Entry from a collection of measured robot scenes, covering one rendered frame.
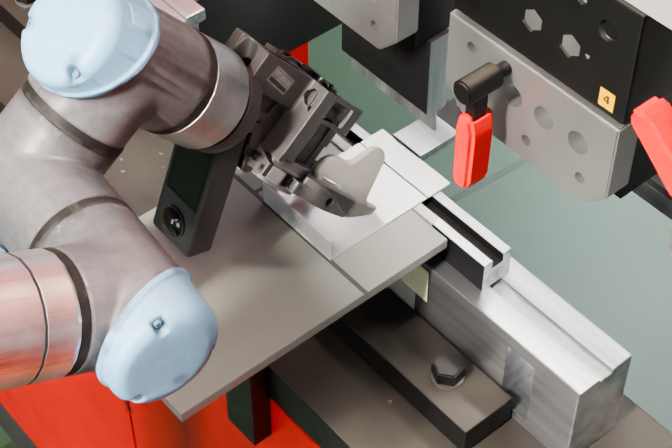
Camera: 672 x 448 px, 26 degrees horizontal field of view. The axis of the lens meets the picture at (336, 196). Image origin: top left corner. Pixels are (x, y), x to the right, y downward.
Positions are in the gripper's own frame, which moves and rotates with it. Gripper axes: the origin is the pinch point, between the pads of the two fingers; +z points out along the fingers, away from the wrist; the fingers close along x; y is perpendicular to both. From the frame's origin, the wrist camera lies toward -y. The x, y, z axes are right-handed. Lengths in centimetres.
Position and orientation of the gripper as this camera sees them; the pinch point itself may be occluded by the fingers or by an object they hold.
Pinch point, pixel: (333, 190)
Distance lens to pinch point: 117.0
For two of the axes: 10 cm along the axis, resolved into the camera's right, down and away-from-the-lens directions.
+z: 4.9, 2.3, 8.4
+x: -6.5, -5.5, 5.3
